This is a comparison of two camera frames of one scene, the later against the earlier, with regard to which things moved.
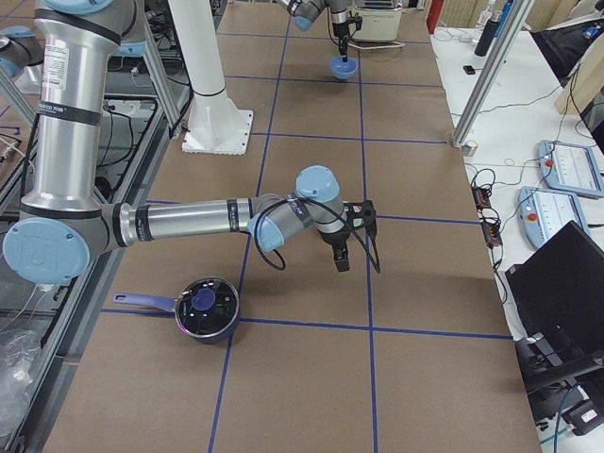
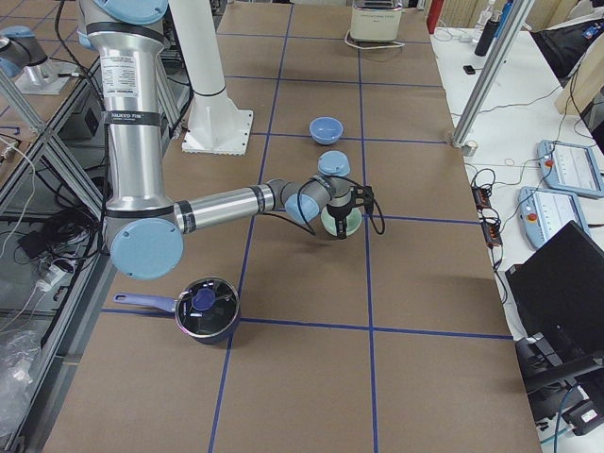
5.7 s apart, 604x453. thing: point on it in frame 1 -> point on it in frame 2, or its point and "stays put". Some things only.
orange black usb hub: (488, 217) stays put
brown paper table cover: (411, 350) stays put
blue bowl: (343, 70) -> (326, 130)
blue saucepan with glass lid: (208, 309) stays put
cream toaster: (381, 20) stays put
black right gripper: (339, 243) -> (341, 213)
